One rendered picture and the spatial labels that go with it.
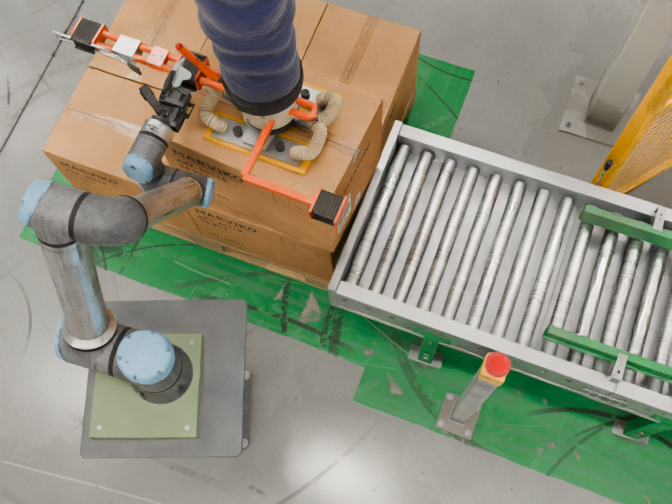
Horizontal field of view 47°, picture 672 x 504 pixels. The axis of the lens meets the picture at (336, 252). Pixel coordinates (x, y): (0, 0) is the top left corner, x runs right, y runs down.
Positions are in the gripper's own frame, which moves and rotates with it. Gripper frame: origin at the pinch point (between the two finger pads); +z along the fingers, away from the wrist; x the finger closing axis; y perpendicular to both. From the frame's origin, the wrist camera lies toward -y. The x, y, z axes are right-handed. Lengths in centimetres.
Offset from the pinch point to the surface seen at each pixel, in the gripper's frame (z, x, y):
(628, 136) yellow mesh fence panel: 42, -32, 133
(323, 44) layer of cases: 62, -65, 16
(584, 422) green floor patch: -33, -120, 162
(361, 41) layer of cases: 69, -65, 30
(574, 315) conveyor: -9, -71, 139
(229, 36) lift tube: -12, 44, 29
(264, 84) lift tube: -9.2, 22.5, 33.5
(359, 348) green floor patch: -36, -120, 68
